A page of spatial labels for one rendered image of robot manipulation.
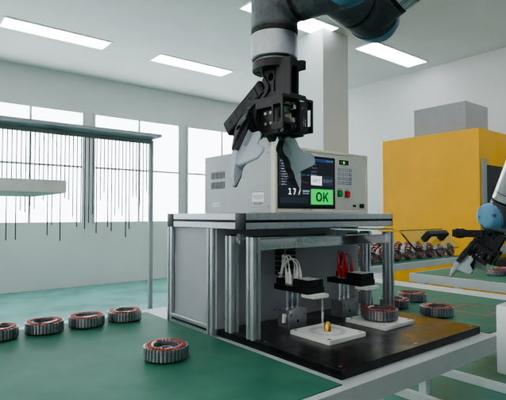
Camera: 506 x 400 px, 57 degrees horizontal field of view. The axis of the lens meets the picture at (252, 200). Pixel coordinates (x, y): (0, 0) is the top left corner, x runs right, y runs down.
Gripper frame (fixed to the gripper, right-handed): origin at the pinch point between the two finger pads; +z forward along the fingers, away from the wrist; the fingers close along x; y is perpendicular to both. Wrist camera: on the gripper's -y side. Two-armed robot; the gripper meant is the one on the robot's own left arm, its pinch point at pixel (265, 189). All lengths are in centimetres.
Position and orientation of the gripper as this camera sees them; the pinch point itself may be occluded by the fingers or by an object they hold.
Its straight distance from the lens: 75.0
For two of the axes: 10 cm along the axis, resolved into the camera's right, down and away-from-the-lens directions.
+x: 7.3, 0.2, 6.8
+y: 6.8, -0.2, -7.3
